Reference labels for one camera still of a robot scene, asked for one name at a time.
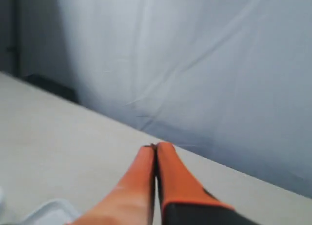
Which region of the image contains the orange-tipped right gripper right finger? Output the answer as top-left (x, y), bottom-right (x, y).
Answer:
top-left (156, 142), bottom-right (255, 225)

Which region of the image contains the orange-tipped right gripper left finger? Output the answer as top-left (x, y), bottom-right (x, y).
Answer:
top-left (72, 145), bottom-right (155, 225)

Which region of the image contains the white rectangular plastic tray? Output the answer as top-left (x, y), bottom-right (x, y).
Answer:
top-left (0, 181), bottom-right (81, 225)

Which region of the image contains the grey-white backdrop curtain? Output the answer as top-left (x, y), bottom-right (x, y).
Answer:
top-left (0, 0), bottom-right (312, 197)

